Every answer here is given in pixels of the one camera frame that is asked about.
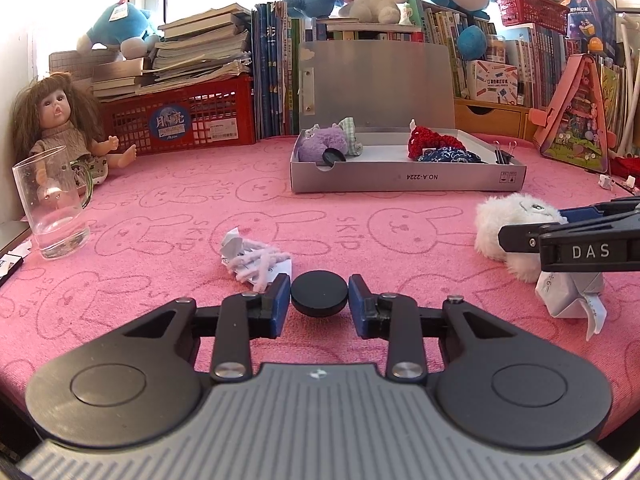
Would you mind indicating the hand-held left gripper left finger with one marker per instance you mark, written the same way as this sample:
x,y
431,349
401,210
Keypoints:
x,y
279,306

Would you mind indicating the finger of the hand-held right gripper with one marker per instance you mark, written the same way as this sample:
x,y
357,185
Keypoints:
x,y
520,237
600,210

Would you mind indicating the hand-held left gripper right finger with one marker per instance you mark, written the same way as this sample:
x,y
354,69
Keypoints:
x,y
358,306

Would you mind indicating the white fluffy plush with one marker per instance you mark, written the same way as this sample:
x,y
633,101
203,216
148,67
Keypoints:
x,y
500,215

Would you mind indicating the black round puck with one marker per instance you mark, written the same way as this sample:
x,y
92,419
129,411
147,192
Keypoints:
x,y
320,292

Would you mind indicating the green checked doll dress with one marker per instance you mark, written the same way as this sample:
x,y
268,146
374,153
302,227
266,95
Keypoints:
x,y
351,135

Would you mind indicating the grey cardboard box with lid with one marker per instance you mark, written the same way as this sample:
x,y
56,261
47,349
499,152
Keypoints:
x,y
380,80

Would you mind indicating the folded white paper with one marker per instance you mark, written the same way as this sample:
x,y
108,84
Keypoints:
x,y
565,292

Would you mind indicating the black binder clip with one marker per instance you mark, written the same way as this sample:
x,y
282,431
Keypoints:
x,y
504,152

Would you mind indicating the pink triangular toy house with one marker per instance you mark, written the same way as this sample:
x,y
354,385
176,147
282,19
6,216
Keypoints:
x,y
575,120

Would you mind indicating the blue patterned cloth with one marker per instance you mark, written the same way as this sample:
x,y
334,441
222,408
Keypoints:
x,y
447,156

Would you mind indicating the wooden drawer organizer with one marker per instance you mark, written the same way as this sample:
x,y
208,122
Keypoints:
x,y
492,117

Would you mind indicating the red knitted cloth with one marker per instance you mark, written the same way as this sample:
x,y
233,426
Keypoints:
x,y
432,139

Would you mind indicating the pink rabbit print mat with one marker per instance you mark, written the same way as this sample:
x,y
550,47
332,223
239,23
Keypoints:
x,y
175,210

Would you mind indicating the black round disc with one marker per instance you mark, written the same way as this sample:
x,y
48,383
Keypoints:
x,y
334,157

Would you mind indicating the white printed carton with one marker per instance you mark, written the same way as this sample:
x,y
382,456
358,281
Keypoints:
x,y
492,82

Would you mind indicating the row of dark blue paperbacks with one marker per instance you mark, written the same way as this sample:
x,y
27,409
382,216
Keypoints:
x,y
537,65

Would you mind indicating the purple plush toy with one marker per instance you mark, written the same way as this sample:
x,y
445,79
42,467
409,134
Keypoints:
x,y
320,137

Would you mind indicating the blue printed cardboard box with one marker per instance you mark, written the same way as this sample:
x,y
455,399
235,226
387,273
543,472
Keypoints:
x,y
590,20

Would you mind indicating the red plastic basket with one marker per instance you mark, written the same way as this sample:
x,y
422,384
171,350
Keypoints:
x,y
532,10

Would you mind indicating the row of colourful children's books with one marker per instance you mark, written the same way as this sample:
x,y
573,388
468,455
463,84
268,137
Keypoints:
x,y
445,30

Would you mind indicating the row of tall blue books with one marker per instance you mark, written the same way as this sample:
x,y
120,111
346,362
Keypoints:
x,y
272,75

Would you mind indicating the red plastic crate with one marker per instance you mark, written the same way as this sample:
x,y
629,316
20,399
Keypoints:
x,y
130,125

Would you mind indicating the clear glass mug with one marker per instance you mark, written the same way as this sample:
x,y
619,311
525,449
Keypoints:
x,y
50,210

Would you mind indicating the flat grey book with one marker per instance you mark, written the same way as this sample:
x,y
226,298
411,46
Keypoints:
x,y
370,27

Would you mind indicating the pile of flat books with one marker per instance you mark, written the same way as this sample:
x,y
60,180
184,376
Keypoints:
x,y
200,45

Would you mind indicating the brown-haired doll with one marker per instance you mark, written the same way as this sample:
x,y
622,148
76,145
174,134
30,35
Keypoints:
x,y
50,105

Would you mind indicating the white grid board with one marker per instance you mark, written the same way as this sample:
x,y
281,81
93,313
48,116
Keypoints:
x,y
75,62

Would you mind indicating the blue plush toy with tag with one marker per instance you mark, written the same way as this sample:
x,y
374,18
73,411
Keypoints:
x,y
117,30

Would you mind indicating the white plastic pipe frame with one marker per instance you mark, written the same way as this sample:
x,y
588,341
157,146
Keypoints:
x,y
631,85

